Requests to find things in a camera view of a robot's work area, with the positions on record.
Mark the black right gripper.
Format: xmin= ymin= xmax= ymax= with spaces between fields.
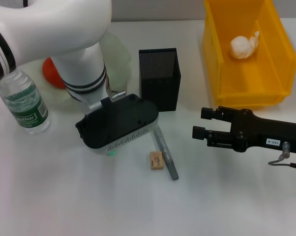
xmin=192 ymin=105 xmax=296 ymax=155

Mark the grey marker pen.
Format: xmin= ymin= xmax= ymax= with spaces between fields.
xmin=152 ymin=126 xmax=179 ymax=181

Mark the clear bottle with green label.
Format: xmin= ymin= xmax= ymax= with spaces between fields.
xmin=0 ymin=68 xmax=52 ymax=135

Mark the tan rectangular eraser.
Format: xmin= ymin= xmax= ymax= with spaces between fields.
xmin=149 ymin=151 xmax=165 ymax=170

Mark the red-orange toy orange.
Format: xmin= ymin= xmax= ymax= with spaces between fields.
xmin=41 ymin=57 xmax=65 ymax=89

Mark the white paper ball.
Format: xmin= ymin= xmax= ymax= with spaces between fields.
xmin=228 ymin=29 xmax=262 ymax=59

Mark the black mesh pen holder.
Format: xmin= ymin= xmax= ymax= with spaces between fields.
xmin=138 ymin=48 xmax=182 ymax=113

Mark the pale green glass fruit plate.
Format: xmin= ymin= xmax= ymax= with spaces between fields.
xmin=22 ymin=30 xmax=133 ymax=109

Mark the yellow plastic storage bin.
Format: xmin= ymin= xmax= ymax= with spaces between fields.
xmin=201 ymin=0 xmax=296 ymax=110

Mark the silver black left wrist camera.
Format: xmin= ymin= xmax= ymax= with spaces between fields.
xmin=75 ymin=93 xmax=160 ymax=156

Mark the right gripper connector cable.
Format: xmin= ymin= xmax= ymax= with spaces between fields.
xmin=267 ymin=141 xmax=296 ymax=171

